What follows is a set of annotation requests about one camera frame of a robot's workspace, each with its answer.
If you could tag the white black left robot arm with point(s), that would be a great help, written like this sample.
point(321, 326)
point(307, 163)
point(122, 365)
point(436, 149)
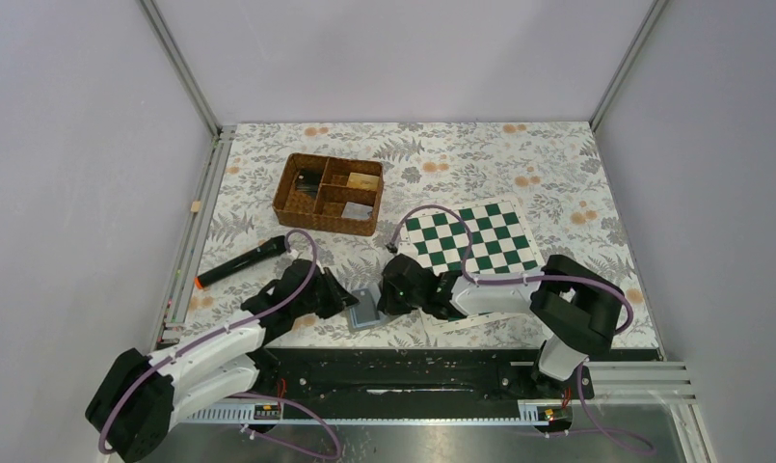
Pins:
point(142, 397)

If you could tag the silver metal card holder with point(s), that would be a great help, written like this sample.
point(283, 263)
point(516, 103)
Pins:
point(365, 313)

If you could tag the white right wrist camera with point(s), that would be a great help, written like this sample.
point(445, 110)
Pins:
point(395, 247)

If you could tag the gold cards in basket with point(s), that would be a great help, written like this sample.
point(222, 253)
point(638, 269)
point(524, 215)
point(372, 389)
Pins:
point(363, 181)

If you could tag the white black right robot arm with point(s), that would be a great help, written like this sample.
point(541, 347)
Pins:
point(583, 311)

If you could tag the silver cards in basket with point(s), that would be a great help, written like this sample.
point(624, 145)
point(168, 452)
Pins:
point(354, 211)

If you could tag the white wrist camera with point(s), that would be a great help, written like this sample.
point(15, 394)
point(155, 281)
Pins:
point(295, 254)
point(395, 247)

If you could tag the brown woven divided basket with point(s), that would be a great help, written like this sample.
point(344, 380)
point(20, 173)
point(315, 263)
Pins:
point(324, 213)

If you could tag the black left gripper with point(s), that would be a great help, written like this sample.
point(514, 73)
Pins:
point(339, 297)

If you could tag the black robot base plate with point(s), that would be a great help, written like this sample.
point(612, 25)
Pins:
point(411, 384)

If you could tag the black cards in basket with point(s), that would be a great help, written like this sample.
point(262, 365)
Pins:
point(307, 182)

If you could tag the green white chessboard mat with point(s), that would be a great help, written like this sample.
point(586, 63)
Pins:
point(503, 242)

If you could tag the black microphone orange tip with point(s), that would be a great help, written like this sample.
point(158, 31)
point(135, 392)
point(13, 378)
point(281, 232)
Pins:
point(269, 249)

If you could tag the floral patterned table mat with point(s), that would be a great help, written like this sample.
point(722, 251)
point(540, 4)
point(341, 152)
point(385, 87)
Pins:
point(552, 173)

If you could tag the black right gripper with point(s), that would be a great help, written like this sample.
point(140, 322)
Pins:
point(388, 304)

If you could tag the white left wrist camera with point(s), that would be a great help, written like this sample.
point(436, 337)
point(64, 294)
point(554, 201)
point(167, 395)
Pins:
point(295, 254)

